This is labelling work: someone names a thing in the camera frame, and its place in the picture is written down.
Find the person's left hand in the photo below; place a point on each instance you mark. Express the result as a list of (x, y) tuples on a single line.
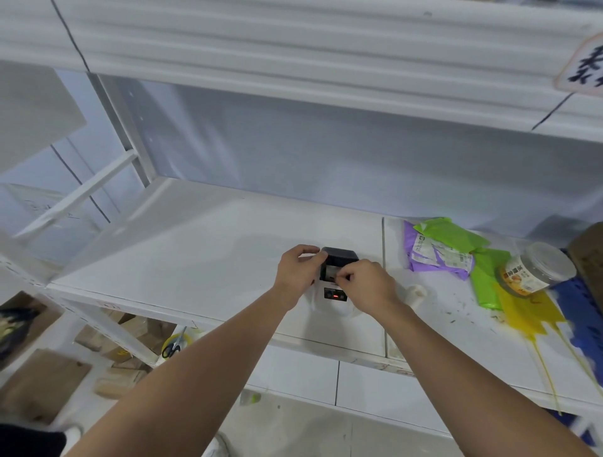
[(293, 275)]

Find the person's right hand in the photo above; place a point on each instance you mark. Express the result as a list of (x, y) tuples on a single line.
[(370, 287)]

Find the person's left thumb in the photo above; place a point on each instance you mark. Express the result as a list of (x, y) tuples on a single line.
[(314, 260)]

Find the person's right thumb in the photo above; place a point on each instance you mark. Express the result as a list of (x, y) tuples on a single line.
[(343, 278)]

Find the small black box device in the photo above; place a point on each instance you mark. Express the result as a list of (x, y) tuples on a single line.
[(340, 258)]

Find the person's right forearm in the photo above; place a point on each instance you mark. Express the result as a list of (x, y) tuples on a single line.
[(471, 390)]

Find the person's left forearm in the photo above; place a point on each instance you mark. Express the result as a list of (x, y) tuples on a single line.
[(188, 376)]

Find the white device with red display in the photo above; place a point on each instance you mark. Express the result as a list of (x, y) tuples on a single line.
[(333, 295)]

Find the purple snack packet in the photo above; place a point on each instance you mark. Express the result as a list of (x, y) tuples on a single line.
[(436, 256)]

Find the small green snack packet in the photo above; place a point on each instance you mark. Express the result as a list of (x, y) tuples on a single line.
[(452, 235)]

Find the large green snack packet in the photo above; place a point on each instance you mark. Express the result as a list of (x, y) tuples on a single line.
[(487, 282)]

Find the small greenish bottle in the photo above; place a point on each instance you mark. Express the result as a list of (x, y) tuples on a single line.
[(250, 398)]

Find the yellow tape roll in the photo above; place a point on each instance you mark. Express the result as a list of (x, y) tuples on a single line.
[(186, 340)]

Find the white metal shelf rack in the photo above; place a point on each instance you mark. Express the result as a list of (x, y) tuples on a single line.
[(301, 94)]

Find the yellow plastic bag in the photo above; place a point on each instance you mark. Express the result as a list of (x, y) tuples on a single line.
[(530, 313)]

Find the clear jar with yellow label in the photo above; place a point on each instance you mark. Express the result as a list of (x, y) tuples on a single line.
[(537, 270)]

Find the pile of cardboard boxes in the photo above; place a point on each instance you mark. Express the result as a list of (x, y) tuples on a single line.
[(125, 346)]

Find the person's white shoe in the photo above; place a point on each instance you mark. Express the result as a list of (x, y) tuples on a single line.
[(217, 446), (71, 438)]

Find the blue plastic bag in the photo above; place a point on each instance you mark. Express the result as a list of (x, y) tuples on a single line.
[(582, 310)]

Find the brown cardboard box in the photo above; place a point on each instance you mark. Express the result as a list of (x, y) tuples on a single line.
[(589, 259)]

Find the flat brown cardboard sheet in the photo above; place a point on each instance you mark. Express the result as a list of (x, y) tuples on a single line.
[(42, 383)]

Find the black bag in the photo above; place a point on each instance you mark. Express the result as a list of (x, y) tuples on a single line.
[(14, 329)]

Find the white panel board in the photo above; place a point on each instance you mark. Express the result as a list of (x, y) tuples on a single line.
[(33, 113)]

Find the white paper sign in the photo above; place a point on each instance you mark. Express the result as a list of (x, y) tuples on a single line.
[(584, 66)]

